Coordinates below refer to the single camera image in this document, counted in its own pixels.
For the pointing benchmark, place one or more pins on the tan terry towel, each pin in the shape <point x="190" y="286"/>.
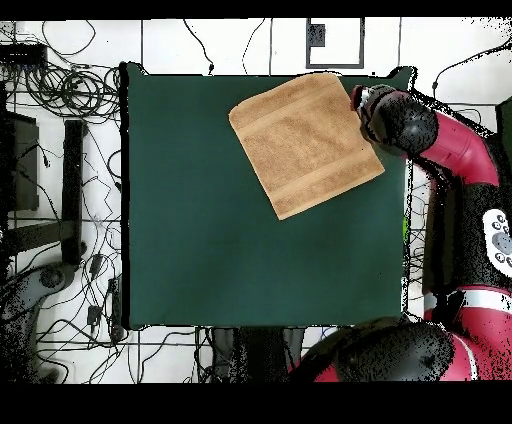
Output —
<point x="304" y="144"/>

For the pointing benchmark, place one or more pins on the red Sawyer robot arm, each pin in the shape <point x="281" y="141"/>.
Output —
<point x="460" y="148"/>

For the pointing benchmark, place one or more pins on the flat black device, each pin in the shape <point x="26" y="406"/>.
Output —
<point x="24" y="54"/>

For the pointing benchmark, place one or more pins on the dark green hanging cloth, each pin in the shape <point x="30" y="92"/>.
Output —
<point x="506" y="116"/>

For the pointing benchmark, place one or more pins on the dark green table cloth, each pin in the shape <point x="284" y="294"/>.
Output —
<point x="200" y="240"/>

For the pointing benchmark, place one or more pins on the black metal stand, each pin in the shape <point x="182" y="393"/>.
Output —
<point x="72" y="180"/>

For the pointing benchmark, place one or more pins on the black power strip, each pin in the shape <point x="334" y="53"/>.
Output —
<point x="116" y="308"/>

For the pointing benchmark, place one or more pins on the small black adapter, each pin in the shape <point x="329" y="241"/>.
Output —
<point x="94" y="314"/>

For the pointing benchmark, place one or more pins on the black box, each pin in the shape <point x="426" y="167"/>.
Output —
<point x="22" y="168"/>

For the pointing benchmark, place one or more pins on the dark grey chair base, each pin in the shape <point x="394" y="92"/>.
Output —
<point x="24" y="296"/>

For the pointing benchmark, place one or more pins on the grey rectangular floor frame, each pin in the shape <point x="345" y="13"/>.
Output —
<point x="335" y="65"/>

